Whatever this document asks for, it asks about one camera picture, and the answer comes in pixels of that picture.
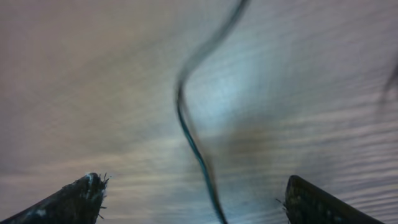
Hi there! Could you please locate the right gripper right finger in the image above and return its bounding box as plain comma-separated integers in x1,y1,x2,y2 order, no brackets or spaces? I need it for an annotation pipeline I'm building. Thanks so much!
283,175,383,224

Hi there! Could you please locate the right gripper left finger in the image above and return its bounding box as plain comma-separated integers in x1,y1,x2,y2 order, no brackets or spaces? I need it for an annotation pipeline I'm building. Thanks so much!
1,172,109,224

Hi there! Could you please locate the long black cable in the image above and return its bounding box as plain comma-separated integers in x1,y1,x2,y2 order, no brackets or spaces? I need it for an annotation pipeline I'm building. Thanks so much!
175,0,251,224

